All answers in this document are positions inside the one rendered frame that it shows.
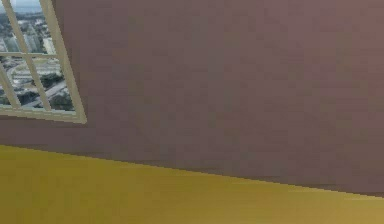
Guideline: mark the cream framed window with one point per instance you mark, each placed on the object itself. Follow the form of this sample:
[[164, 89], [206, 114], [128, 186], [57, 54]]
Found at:
[[63, 66]]

